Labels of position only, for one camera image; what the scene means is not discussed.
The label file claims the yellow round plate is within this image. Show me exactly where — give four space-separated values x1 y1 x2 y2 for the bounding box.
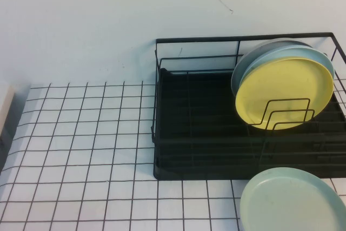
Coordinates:
234 56 335 131

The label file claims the grey round plate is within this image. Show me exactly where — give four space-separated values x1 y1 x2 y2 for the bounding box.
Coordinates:
230 38 314 99

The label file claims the light blue round plate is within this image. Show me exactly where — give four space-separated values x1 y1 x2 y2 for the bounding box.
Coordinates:
241 46 336 91

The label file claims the mint green round plate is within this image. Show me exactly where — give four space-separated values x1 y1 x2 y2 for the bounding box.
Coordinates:
239 167 343 231

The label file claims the black plastic drip tray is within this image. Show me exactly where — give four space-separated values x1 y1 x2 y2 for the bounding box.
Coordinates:
153 67 346 180

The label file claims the white black-grid tablecloth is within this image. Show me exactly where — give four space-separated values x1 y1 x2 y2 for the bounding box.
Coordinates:
0 81 346 231

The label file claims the beige box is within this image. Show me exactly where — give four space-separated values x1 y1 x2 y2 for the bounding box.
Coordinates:
0 83 16 136

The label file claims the black wire dish rack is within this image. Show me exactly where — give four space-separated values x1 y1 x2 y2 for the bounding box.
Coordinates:
150 32 346 180

